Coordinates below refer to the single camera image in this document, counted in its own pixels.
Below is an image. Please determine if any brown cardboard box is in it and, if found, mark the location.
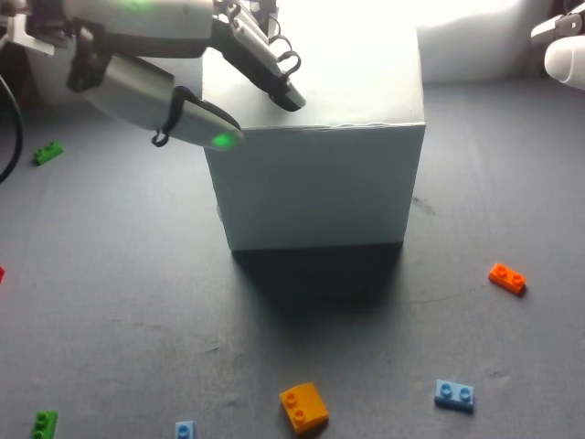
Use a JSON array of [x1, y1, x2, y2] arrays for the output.
[[200, 22, 429, 253]]

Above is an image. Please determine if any orange-yellow sloped toy brick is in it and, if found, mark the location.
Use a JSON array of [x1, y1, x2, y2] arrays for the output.
[[279, 382, 330, 435]]

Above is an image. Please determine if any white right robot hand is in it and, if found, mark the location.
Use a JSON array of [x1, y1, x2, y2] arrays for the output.
[[529, 11, 585, 91]]

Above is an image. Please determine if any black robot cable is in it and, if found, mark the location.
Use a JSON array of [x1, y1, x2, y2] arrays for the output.
[[0, 75, 25, 184]]

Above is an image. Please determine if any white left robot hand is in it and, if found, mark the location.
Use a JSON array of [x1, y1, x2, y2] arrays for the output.
[[61, 0, 307, 152]]

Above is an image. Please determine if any orange-red toy brick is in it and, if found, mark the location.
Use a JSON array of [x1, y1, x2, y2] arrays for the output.
[[487, 262, 527, 297]]

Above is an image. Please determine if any blue two-stud toy brick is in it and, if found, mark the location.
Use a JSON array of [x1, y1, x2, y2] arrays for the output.
[[433, 379, 475, 415]]

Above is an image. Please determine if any green toy brick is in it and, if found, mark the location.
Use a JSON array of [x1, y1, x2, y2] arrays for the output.
[[30, 410, 59, 439], [33, 140, 65, 166]]

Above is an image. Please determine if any grey table cloth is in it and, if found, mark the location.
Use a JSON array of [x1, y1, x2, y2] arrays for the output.
[[0, 45, 585, 439]]

